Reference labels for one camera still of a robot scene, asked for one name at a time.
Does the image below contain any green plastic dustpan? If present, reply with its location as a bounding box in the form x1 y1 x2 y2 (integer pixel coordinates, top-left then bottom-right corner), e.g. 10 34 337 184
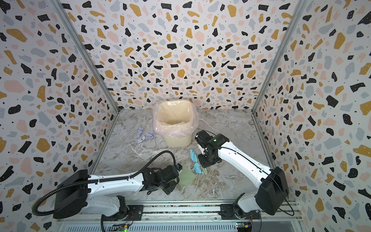
179 168 197 187

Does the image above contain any cream trash bin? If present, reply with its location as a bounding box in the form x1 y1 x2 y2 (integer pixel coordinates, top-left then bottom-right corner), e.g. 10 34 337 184
154 100 195 148

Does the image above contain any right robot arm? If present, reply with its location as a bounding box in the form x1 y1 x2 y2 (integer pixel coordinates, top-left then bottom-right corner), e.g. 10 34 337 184
195 130 289 218

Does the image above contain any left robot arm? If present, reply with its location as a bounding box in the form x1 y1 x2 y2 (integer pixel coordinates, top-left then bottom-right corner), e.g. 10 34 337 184
53 164 182 219

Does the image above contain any teal paper scrap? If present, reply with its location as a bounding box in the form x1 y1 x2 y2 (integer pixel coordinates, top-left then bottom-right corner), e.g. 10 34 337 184
190 149 204 174

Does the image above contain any purple white paper scrap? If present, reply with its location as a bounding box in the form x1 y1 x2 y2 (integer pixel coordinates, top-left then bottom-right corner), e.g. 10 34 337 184
136 127 146 144

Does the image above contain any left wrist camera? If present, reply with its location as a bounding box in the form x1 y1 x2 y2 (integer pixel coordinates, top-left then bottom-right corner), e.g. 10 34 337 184
175 163 183 172

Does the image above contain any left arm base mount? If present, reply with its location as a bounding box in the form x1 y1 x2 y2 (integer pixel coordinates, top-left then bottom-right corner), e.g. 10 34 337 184
101 205 144 221

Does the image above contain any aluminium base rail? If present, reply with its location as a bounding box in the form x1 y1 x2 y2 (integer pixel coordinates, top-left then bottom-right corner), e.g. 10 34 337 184
55 200 306 232

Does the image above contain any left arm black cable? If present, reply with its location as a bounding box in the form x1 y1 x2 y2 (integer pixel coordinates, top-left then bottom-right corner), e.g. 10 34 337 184
31 150 177 217

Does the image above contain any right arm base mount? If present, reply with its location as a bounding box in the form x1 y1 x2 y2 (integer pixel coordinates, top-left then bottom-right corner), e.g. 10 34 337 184
218 204 260 220

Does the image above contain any right aluminium corner post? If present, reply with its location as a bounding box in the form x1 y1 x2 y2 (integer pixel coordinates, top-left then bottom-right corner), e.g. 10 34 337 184
251 0 308 114

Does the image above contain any aluminium corner post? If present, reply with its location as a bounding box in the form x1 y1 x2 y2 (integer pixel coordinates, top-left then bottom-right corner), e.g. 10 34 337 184
47 0 120 114
251 0 308 114

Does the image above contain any left aluminium corner post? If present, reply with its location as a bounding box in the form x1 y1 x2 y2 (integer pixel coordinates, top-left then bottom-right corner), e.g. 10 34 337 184
47 0 120 114

